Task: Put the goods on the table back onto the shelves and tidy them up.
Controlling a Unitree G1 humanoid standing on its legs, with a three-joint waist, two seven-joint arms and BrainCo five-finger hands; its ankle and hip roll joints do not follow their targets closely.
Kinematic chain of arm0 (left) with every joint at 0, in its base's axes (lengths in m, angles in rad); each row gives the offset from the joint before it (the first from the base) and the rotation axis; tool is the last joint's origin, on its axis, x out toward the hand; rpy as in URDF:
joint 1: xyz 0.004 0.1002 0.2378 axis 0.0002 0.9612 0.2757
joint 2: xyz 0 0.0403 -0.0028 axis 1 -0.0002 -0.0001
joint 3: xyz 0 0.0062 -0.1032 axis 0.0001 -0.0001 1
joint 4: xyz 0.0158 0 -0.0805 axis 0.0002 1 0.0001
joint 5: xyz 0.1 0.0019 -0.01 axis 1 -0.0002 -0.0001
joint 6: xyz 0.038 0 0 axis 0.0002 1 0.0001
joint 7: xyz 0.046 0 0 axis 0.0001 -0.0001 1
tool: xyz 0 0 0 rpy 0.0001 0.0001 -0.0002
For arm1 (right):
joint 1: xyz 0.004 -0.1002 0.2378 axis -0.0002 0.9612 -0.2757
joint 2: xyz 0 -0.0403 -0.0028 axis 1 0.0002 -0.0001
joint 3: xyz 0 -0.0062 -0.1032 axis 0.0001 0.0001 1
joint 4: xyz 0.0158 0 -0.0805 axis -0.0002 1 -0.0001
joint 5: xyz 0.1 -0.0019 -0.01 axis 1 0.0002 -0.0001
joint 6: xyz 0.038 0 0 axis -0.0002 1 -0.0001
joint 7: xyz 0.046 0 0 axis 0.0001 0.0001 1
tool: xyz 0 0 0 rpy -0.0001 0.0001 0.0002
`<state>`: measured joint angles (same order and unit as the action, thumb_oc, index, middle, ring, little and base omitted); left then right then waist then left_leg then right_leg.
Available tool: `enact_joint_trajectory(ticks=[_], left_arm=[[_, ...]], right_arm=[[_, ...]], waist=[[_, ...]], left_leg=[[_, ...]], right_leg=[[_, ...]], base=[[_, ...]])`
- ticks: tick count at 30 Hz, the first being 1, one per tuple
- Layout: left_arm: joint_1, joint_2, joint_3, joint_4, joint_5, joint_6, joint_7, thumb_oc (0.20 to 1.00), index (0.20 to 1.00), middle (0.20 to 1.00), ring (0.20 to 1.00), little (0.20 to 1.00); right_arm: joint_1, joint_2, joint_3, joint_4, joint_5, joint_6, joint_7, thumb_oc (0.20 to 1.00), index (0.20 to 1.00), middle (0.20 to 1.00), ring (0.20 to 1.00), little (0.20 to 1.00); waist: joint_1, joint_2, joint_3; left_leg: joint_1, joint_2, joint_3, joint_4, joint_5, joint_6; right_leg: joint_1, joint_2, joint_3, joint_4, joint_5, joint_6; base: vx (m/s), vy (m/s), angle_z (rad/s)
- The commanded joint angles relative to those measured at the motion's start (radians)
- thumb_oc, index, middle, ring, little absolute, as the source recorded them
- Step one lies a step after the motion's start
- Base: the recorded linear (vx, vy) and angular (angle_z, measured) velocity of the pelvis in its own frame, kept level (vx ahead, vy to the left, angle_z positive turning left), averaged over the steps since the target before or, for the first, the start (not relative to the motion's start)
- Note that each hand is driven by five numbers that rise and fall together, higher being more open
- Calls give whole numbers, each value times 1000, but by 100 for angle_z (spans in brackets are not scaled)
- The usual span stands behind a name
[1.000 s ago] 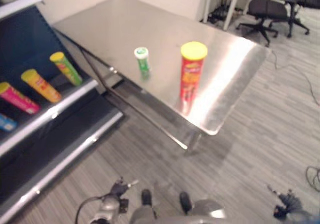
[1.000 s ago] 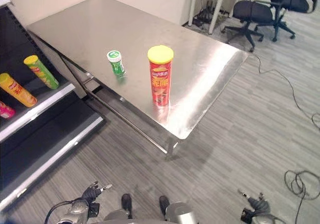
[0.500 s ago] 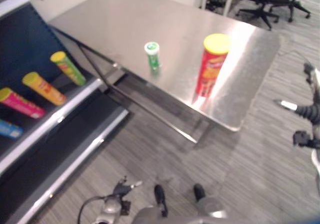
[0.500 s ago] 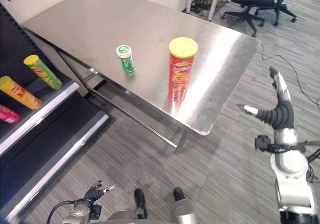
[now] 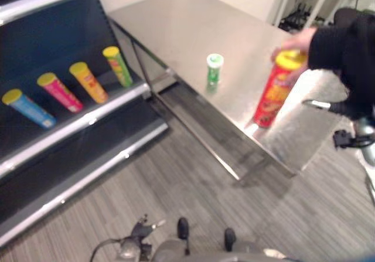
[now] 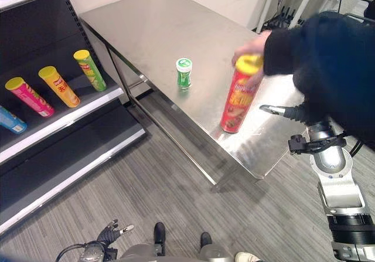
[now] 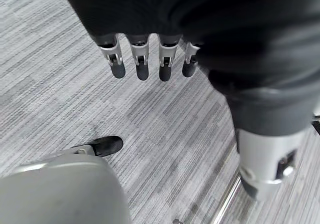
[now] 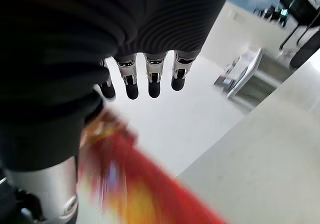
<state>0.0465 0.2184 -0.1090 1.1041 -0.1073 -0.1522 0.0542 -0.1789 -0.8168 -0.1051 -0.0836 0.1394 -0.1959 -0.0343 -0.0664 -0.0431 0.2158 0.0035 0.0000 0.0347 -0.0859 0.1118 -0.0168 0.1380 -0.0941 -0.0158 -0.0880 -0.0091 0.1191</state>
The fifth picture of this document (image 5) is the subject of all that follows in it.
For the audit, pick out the person's forearm black sleeve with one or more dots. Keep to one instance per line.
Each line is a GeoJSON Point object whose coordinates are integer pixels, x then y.
{"type": "Point", "coordinates": [337, 48]}

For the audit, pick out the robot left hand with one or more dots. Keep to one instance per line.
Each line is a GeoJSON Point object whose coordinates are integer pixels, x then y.
{"type": "Point", "coordinates": [143, 228]}

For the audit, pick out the person's hand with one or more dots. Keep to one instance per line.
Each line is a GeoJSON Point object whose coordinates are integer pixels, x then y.
{"type": "Point", "coordinates": [299, 40]}

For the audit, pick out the small green can white lid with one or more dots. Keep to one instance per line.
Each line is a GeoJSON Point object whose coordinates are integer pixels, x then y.
{"type": "Point", "coordinates": [214, 70]}

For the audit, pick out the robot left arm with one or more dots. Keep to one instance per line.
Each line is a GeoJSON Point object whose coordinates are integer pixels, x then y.
{"type": "Point", "coordinates": [126, 248]}

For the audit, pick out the dark shelf unit silver edges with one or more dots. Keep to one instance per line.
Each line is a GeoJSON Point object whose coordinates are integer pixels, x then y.
{"type": "Point", "coordinates": [73, 133]}

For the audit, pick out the stainless steel table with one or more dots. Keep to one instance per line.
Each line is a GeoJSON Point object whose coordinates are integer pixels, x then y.
{"type": "Point", "coordinates": [222, 68]}

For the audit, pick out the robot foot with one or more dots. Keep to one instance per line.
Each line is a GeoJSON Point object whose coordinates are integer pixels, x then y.
{"type": "Point", "coordinates": [230, 238]}
{"type": "Point", "coordinates": [183, 228]}

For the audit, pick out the green chip can yellow lid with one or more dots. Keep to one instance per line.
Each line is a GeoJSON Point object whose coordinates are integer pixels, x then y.
{"type": "Point", "coordinates": [118, 67]}

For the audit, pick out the pink chip can yellow lid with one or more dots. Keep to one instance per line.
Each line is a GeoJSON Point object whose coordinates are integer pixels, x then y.
{"type": "Point", "coordinates": [60, 92]}

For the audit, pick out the dark equipment in doorway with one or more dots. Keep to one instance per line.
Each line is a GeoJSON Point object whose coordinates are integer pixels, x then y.
{"type": "Point", "coordinates": [296, 17]}

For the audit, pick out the blue chip can yellow lid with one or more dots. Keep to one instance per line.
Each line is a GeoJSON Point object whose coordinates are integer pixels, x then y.
{"type": "Point", "coordinates": [30, 109]}

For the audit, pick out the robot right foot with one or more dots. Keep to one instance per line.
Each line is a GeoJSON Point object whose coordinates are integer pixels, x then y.
{"type": "Point", "coordinates": [230, 238]}

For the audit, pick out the black office chair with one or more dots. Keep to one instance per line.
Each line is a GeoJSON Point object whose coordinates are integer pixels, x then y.
{"type": "Point", "coordinates": [356, 13]}

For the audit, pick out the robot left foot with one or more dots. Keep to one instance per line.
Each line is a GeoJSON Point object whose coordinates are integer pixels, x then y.
{"type": "Point", "coordinates": [183, 228]}

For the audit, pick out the red chip can yellow lid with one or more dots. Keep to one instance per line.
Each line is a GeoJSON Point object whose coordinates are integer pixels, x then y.
{"type": "Point", "coordinates": [274, 93]}

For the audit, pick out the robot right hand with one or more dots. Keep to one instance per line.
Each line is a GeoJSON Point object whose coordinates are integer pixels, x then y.
{"type": "Point", "coordinates": [337, 108]}

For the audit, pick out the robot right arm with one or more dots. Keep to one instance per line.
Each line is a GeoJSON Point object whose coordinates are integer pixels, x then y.
{"type": "Point", "coordinates": [366, 139]}

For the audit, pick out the orange chip can yellow lid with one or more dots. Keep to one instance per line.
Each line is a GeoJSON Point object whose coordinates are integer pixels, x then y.
{"type": "Point", "coordinates": [89, 83]}

